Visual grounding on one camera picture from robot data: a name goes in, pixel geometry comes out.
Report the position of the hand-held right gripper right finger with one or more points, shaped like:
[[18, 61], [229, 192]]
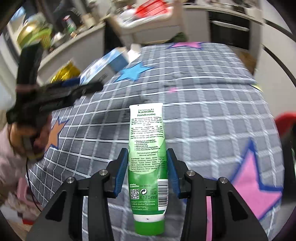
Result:
[[174, 176]]

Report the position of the dark green object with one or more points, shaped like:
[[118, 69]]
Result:
[[179, 37]]

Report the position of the person's left hand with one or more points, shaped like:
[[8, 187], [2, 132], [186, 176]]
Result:
[[23, 132]]

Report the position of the wooden trolley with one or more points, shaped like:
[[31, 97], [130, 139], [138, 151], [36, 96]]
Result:
[[143, 30]]

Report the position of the red plastic stool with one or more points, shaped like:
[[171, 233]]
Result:
[[286, 120]]

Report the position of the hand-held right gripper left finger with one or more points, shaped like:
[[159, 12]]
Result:
[[120, 176]]

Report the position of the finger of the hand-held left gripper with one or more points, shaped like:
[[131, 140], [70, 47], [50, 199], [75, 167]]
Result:
[[69, 83], [74, 93]]

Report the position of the gold foil bag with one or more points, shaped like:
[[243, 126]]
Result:
[[67, 71]]

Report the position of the grey checked star tablecloth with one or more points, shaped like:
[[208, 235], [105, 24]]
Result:
[[196, 104]]

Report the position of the black built-in oven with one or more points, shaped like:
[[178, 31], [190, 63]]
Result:
[[229, 27]]

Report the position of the yellow green container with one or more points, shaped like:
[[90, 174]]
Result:
[[32, 32]]

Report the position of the green white cream tube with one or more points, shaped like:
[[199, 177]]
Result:
[[148, 139]]

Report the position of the blue white carton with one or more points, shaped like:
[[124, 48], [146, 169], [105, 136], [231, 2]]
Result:
[[101, 67]]

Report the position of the black round bin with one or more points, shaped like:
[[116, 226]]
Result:
[[289, 153]]

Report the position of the red plastic basket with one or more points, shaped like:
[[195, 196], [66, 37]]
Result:
[[150, 9]]

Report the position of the pink clothing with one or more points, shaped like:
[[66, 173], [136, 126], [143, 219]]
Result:
[[16, 201]]

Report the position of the person's left forearm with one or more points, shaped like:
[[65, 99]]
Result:
[[9, 157]]

